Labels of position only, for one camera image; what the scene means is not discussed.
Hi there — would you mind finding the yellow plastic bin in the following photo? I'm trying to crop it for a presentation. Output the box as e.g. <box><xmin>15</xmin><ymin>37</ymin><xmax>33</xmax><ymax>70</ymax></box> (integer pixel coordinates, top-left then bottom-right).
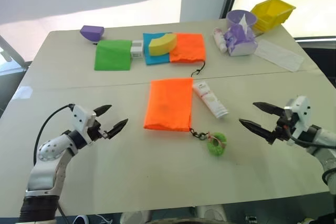
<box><xmin>250</xmin><ymin>0</ymin><xmax>297</xmax><ymax>32</ymax></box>

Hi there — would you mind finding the purple plastic bowl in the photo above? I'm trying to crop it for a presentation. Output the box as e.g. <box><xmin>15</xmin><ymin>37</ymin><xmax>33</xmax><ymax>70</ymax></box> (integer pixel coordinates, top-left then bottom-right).
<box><xmin>226</xmin><ymin>9</ymin><xmax>258</xmax><ymax>29</ymax></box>

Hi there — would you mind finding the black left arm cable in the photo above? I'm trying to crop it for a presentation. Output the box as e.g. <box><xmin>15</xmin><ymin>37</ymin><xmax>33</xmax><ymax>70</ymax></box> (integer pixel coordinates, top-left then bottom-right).
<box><xmin>33</xmin><ymin>104</ymin><xmax>76</xmax><ymax>167</ymax></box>

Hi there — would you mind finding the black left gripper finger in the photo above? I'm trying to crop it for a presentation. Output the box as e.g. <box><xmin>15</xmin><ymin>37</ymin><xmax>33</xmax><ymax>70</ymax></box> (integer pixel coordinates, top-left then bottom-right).
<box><xmin>93</xmin><ymin>104</ymin><xmax>113</xmax><ymax>116</ymax></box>
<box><xmin>105</xmin><ymin>118</ymin><xmax>129</xmax><ymax>140</ymax></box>

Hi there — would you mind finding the white rounded shape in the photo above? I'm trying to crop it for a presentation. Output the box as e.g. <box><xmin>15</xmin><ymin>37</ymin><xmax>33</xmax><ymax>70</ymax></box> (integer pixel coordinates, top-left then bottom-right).
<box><xmin>120</xmin><ymin>210</ymin><xmax>152</xmax><ymax>224</ymax></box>
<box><xmin>195</xmin><ymin>204</ymin><xmax>227</xmax><ymax>222</ymax></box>

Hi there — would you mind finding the yellow curved foam block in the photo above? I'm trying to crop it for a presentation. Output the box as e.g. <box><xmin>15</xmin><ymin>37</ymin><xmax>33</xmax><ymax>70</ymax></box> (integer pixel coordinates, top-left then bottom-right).
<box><xmin>148</xmin><ymin>33</ymin><xmax>177</xmax><ymax>57</ymax></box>

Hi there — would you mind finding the white tissue sheet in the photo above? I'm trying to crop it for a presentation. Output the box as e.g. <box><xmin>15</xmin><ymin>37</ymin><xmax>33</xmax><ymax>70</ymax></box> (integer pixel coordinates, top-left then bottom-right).
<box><xmin>237</xmin><ymin>13</ymin><xmax>254</xmax><ymax>32</ymax></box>

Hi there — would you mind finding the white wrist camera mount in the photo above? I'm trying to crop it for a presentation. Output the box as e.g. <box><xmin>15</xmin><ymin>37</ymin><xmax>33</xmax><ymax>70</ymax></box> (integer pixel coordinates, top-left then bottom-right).
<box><xmin>283</xmin><ymin>95</ymin><xmax>310</xmax><ymax>146</ymax></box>
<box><xmin>71</xmin><ymin>105</ymin><xmax>97</xmax><ymax>145</ymax></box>

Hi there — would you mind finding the white and pink bottle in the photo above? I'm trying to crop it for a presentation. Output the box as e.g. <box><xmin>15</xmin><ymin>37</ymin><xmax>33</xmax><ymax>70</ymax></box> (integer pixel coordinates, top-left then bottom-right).
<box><xmin>213</xmin><ymin>27</ymin><xmax>228</xmax><ymax>54</ymax></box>

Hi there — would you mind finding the purple and white tissue pack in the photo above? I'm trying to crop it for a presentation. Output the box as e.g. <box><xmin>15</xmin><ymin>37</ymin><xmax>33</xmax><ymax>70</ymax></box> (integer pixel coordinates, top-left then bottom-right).
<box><xmin>223</xmin><ymin>24</ymin><xmax>259</xmax><ymax>57</ymax></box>

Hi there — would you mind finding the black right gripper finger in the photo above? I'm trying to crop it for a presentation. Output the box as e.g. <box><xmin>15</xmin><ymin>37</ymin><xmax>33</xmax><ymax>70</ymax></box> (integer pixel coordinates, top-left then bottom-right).
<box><xmin>238</xmin><ymin>118</ymin><xmax>278</xmax><ymax>145</ymax></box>
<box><xmin>253</xmin><ymin>102</ymin><xmax>286</xmax><ymax>116</ymax></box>

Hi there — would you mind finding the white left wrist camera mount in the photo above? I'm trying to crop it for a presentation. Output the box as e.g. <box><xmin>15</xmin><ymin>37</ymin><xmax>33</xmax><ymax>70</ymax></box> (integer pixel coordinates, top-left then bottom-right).
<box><xmin>71</xmin><ymin>105</ymin><xmax>97</xmax><ymax>145</ymax></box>

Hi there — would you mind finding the white cream tube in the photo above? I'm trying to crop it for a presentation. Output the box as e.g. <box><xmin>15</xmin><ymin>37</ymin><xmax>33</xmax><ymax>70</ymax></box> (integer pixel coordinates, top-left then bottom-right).
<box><xmin>193</xmin><ymin>81</ymin><xmax>229</xmax><ymax>119</ymax></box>

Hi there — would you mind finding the blue cloth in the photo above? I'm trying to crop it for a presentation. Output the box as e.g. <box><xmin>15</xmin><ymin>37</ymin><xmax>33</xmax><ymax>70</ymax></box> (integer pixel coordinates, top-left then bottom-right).
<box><xmin>143</xmin><ymin>32</ymin><xmax>174</xmax><ymax>66</ymax></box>

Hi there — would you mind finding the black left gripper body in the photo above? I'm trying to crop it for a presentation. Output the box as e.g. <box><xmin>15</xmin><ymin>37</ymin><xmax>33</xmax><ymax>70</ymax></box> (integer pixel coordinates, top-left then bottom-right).
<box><xmin>88</xmin><ymin>119</ymin><xmax>110</xmax><ymax>142</ymax></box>

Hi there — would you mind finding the green fuzzy hair scrunchie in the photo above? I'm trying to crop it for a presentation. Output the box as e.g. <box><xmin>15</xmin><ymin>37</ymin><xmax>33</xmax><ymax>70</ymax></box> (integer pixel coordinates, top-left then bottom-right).
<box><xmin>205</xmin><ymin>132</ymin><xmax>228</xmax><ymax>157</ymax></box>

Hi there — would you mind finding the small white box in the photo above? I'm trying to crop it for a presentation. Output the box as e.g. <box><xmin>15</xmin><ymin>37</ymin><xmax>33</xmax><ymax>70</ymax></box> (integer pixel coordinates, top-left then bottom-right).
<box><xmin>130</xmin><ymin>40</ymin><xmax>145</xmax><ymax>59</ymax></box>

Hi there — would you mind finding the grey window frame bar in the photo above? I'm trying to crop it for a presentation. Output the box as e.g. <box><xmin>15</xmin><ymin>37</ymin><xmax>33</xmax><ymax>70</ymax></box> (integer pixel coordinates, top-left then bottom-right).
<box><xmin>0</xmin><ymin>35</ymin><xmax>32</xmax><ymax>72</ymax></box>

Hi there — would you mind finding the white mask packet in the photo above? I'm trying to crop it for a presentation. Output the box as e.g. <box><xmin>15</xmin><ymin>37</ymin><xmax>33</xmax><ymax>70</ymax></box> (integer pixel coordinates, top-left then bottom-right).
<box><xmin>254</xmin><ymin>38</ymin><xmax>305</xmax><ymax>72</ymax></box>

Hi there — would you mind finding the orange drawstring bag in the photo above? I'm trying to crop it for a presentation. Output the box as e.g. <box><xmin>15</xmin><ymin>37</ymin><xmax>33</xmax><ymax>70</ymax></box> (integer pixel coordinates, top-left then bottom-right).
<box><xmin>143</xmin><ymin>77</ymin><xmax>211</xmax><ymax>141</ymax></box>
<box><xmin>169</xmin><ymin>33</ymin><xmax>207</xmax><ymax>78</ymax></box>

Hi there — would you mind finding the green cloth pouch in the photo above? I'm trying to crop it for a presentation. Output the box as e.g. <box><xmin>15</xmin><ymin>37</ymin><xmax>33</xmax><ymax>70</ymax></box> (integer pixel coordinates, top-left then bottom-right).
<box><xmin>93</xmin><ymin>39</ymin><xmax>133</xmax><ymax>72</ymax></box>

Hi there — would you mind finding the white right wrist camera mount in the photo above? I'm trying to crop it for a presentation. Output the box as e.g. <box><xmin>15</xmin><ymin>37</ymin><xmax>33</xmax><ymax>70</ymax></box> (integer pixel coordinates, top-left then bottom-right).
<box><xmin>283</xmin><ymin>95</ymin><xmax>310</xmax><ymax>146</ymax></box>

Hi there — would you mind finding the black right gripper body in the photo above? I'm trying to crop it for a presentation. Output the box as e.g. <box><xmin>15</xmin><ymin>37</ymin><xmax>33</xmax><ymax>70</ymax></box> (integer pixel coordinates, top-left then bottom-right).
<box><xmin>274</xmin><ymin>112</ymin><xmax>296</xmax><ymax>142</ymax></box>

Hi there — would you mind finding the purple foam block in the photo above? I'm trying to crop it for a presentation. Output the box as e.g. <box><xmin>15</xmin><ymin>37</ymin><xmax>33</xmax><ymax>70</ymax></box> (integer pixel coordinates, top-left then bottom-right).
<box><xmin>79</xmin><ymin>25</ymin><xmax>105</xmax><ymax>42</ymax></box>

